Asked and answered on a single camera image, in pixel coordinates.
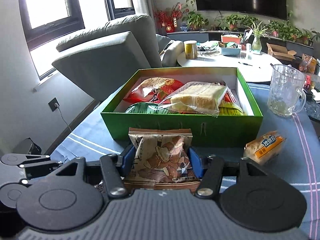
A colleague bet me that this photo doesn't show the brown mushroom snack bag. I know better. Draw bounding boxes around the brown mushroom snack bag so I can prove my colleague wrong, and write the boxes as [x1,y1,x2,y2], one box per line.
[124,128,200,193]

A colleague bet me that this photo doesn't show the orange bread roll packet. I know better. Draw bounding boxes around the orange bread roll packet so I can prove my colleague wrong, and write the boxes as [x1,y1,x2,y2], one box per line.
[244,131,286,165]

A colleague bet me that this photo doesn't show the green snack bag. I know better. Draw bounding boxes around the green snack bag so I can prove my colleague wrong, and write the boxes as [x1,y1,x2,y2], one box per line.
[125,102,173,114]

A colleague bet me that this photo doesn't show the clear toast bread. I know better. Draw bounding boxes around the clear toast bread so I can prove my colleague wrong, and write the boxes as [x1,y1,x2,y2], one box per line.
[158,81,227,116]

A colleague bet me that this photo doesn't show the red monkey snack bag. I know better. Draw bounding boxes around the red monkey snack bag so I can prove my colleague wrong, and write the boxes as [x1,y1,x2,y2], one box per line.
[220,81,236,103]

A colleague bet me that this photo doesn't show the red rice cracker bag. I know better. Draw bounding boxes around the red rice cracker bag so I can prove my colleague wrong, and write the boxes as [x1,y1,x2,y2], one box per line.
[124,77,184,103]

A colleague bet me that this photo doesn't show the green cardboard box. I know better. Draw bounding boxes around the green cardboard box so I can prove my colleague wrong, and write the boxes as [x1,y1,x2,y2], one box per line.
[101,67,263,147]

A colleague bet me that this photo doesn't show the blue checked tablecloth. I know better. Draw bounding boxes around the blue checked tablecloth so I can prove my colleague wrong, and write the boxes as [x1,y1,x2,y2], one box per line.
[51,83,319,239]

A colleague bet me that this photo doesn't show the grey armchair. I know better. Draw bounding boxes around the grey armchair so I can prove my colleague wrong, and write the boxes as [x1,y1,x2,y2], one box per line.
[52,14,162,101]

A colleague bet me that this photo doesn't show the clear glass mug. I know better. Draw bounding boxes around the clear glass mug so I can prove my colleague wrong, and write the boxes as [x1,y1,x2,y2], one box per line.
[267,64,306,117]

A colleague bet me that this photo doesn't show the white round coffee table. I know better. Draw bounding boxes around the white round coffee table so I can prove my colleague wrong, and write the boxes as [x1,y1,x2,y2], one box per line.
[177,50,281,83]

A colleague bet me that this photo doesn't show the light blue tray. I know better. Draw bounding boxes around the light blue tray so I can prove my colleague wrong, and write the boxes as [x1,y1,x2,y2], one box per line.
[220,48,241,56]

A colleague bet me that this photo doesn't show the dark round marble table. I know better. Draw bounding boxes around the dark round marble table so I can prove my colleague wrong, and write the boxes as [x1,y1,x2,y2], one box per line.
[304,73,319,122]

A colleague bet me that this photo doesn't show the yellow tin can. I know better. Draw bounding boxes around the yellow tin can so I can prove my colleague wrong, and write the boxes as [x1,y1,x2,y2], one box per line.
[183,40,197,60]

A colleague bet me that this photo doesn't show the spider plant in vase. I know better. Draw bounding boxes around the spider plant in vase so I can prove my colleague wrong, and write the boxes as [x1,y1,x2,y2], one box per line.
[248,20,268,55]

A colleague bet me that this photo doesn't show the orange box on table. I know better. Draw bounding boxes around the orange box on table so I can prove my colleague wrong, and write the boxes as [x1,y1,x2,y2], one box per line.
[221,35,241,44]

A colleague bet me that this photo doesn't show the open cardboard box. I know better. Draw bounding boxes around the open cardboard box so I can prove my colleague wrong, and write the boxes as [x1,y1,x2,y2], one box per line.
[266,43,297,61]

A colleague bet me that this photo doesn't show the potted green plant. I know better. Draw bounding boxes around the potted green plant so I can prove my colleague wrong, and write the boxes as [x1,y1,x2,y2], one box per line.
[182,11,209,31]

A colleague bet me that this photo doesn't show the red flower decoration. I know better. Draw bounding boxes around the red flower decoration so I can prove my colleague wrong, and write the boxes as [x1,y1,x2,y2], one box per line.
[154,2,188,33]

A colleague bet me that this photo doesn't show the wall power socket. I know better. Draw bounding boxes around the wall power socket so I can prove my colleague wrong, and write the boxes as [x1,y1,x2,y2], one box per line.
[48,98,60,112]

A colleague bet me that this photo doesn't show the black window frame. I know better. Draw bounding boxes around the black window frame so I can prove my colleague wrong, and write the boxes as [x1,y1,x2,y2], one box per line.
[18,0,135,50]

